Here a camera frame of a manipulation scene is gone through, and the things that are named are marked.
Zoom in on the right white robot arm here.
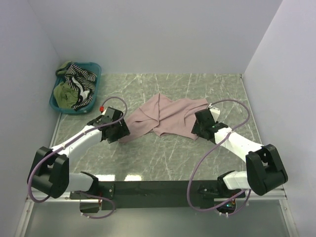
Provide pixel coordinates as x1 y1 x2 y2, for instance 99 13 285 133
192 109 288 197

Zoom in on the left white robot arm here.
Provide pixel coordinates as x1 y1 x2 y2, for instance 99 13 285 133
27 107 130 202

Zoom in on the black white striped tank top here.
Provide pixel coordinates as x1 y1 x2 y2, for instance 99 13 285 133
65 63 97 111

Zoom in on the aluminium rail frame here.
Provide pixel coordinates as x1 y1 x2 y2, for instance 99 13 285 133
14 113 82 237

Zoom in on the green tank top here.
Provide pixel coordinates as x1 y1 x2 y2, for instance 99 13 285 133
53 61 78 109

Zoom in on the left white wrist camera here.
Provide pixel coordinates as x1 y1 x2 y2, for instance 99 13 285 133
99 106 107 116

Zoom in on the black base beam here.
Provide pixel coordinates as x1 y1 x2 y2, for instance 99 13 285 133
70 180 246 213

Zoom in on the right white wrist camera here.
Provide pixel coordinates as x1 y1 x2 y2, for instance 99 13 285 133
208 104 220 122

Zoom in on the pink tank top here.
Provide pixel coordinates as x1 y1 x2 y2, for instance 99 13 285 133
119 93 208 143

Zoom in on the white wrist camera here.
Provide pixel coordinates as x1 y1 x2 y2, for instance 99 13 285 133
99 106 107 116
208 104 220 122

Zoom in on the teal plastic basket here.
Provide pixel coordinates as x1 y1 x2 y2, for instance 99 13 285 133
49 61 101 115

